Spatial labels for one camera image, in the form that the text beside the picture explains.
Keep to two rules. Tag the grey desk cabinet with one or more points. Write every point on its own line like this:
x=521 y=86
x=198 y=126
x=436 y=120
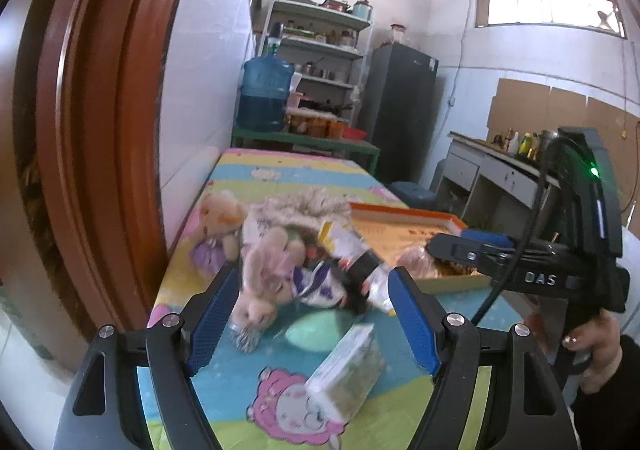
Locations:
x=500 y=175

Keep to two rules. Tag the white purple printed pouch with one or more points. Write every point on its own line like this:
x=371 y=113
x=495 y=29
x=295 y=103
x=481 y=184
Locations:
x=320 y=285

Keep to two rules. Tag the green white tissue box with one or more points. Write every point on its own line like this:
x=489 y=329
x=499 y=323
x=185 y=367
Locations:
x=345 y=370

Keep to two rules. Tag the pink rabbit plush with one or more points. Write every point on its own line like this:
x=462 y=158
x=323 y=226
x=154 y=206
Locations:
x=260 y=265

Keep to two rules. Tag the row of orange jars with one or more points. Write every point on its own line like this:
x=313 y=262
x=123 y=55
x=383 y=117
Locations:
x=315 y=125

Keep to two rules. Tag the blue stool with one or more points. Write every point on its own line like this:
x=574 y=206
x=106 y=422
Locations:
x=412 y=192

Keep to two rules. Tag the person's right hand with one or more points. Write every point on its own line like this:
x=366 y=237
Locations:
x=602 y=345

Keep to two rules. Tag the orange cardboard box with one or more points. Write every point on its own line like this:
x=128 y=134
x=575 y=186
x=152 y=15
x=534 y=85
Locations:
x=400 y=230

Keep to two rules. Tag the person's right forearm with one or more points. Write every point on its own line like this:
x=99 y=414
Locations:
x=615 y=410

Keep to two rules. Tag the yellow green bottle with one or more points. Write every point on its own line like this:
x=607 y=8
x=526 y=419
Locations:
x=525 y=145

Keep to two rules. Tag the dark grey refrigerator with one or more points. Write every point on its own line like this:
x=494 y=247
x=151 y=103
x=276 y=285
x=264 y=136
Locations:
x=400 y=115

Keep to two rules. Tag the blue water jug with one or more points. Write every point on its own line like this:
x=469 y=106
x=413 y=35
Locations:
x=265 y=95

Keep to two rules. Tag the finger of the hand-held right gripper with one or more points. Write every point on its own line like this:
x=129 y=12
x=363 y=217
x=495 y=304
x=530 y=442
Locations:
x=487 y=237
x=460 y=252

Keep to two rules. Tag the green table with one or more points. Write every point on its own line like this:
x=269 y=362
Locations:
x=310 y=142

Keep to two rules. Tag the teal enamel pot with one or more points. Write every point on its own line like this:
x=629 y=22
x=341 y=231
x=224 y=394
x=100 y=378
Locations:
x=362 y=10

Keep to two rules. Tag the red enamel pot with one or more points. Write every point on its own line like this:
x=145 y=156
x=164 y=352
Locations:
x=334 y=4

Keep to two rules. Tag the clear plastic bag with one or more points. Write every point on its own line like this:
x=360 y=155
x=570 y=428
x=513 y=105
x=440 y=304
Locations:
x=381 y=292

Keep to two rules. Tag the cardboard wall sheet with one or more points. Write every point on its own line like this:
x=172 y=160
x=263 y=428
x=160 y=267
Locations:
x=525 y=105

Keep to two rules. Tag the red basin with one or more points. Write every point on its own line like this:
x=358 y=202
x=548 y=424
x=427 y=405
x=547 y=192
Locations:
x=354 y=133

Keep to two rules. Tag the glass jar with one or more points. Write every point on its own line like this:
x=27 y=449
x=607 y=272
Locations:
x=397 y=34

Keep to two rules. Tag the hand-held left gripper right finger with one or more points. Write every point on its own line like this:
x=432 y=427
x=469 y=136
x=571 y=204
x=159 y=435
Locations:
x=412 y=325

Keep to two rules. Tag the silver foil wrapper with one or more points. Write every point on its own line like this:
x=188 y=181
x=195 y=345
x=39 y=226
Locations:
x=245 y=337

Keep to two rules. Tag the teddy bear with purple dress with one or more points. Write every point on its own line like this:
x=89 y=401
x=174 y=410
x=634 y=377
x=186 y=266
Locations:
x=220 y=215

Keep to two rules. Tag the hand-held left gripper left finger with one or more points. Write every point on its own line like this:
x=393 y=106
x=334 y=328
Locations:
x=215 y=325

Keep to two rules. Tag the white yellow tube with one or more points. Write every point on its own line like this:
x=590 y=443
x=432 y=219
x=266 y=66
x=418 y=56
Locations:
x=332 y=235

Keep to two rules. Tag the white metal shelf rack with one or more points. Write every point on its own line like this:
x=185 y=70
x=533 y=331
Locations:
x=320 y=42

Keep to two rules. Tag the brown wooden door frame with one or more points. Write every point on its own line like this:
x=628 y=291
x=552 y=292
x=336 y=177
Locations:
x=100 y=130

